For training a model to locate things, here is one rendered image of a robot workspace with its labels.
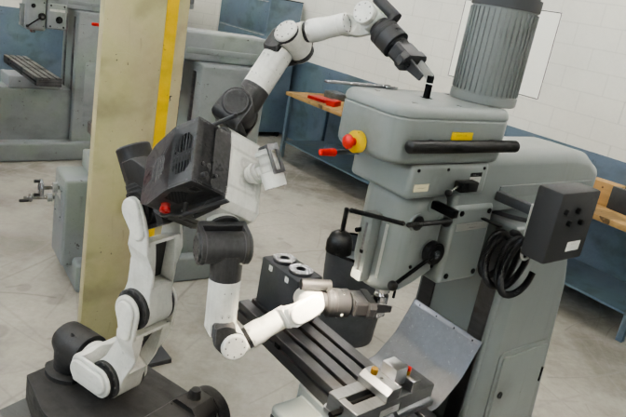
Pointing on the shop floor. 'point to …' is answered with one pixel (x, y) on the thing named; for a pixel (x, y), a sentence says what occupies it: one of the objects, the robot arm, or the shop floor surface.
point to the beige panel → (129, 107)
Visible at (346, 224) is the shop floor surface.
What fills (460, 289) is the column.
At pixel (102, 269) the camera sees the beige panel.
